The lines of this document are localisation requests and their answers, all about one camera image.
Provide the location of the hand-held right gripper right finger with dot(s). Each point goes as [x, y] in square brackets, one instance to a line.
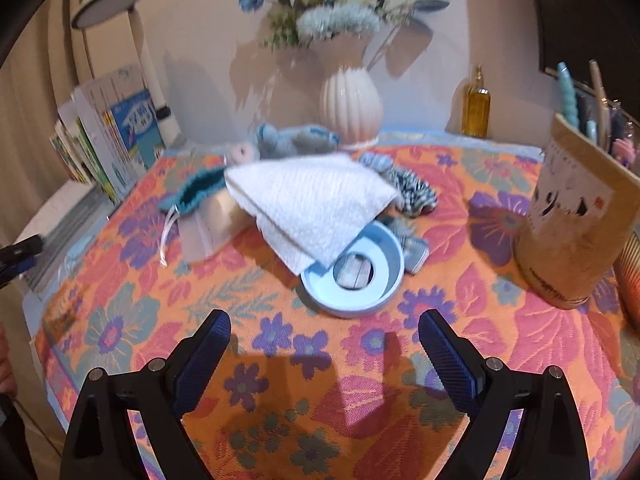
[447, 355]

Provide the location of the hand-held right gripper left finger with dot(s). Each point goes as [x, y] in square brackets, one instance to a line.
[200, 355]

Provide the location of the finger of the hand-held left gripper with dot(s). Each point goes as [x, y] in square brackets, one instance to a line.
[20, 255]

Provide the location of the light blue round container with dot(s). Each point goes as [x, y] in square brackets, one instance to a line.
[320, 295]

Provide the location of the teal knitted pouch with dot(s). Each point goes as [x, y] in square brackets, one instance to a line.
[192, 192]

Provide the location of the white textured towel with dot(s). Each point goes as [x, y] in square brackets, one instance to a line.
[310, 200]

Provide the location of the blue plaid fabric bow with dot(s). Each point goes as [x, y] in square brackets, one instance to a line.
[412, 255]

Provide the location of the floral orange tablecloth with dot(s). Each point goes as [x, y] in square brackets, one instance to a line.
[320, 340]

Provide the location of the cotton swab packet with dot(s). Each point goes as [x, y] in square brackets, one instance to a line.
[210, 232]

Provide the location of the brown cardboard pen holder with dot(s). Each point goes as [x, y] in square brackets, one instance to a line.
[565, 240]

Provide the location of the row of books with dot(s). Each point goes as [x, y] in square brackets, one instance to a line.
[130, 130]

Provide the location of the blue plaid scrunchie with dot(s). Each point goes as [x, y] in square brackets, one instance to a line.
[410, 190]

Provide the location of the blue plush rabbit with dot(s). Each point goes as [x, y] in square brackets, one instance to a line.
[280, 142]

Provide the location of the amber perfume bottle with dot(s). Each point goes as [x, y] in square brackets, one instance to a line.
[475, 110]

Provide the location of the white desk lamp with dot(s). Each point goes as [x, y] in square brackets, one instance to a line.
[107, 2]

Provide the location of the white ribbed vase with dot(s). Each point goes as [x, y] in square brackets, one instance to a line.
[350, 105]

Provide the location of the pink fluffy pen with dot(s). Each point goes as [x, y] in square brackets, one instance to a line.
[622, 149]

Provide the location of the blue and white flower bouquet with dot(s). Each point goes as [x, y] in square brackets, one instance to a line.
[330, 20]

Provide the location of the dark monitor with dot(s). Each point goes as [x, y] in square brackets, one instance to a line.
[590, 20]

